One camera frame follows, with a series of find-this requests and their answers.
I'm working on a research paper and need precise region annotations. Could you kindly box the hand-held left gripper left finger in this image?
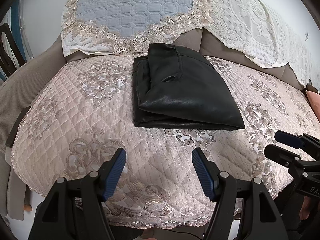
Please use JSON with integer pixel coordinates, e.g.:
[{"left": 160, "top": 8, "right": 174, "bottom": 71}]
[{"left": 29, "top": 147, "right": 127, "bottom": 240}]

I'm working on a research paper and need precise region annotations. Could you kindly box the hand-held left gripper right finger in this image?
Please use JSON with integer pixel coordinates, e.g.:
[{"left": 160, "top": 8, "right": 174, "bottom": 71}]
[{"left": 192, "top": 147, "right": 287, "bottom": 240}]

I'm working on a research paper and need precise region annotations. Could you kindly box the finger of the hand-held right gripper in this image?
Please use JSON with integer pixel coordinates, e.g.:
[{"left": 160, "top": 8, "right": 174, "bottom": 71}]
[
  {"left": 274, "top": 131, "right": 320, "bottom": 160},
  {"left": 264, "top": 144, "right": 301, "bottom": 171}
]

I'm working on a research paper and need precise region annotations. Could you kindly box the black jacket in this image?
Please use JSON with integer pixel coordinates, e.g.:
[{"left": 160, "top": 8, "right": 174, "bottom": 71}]
[{"left": 132, "top": 43, "right": 246, "bottom": 131}]

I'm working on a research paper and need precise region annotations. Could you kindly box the person's right hand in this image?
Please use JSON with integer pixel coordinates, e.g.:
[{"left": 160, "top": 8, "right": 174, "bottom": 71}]
[{"left": 299, "top": 194, "right": 312, "bottom": 221}]

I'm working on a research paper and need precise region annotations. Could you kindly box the pink pillow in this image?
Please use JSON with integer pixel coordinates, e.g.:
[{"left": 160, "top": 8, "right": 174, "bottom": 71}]
[{"left": 305, "top": 79, "right": 320, "bottom": 112}]

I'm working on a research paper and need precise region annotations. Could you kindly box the person's dark clothing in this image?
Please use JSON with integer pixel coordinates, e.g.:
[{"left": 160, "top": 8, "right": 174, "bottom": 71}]
[{"left": 272, "top": 180, "right": 320, "bottom": 240}]

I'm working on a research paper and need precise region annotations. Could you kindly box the pink quilted sofa mat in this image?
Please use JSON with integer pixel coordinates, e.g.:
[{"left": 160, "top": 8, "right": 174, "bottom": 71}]
[{"left": 10, "top": 54, "right": 320, "bottom": 229}]

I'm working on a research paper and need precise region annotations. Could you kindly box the white quilted sofa cover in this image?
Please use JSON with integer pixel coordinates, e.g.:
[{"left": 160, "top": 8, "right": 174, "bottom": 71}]
[{"left": 197, "top": 0, "right": 317, "bottom": 87}]

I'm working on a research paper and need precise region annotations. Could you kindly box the grey sofa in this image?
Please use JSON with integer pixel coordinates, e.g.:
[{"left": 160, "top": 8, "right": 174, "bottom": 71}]
[{"left": 0, "top": 29, "right": 310, "bottom": 220}]

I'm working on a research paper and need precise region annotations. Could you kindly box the dark chair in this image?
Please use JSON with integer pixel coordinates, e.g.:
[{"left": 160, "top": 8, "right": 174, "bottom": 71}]
[{"left": 0, "top": 23, "right": 27, "bottom": 77}]

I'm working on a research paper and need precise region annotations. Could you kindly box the blue quilted lace cover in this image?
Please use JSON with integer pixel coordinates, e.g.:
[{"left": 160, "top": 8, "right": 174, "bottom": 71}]
[{"left": 61, "top": 0, "right": 213, "bottom": 55}]

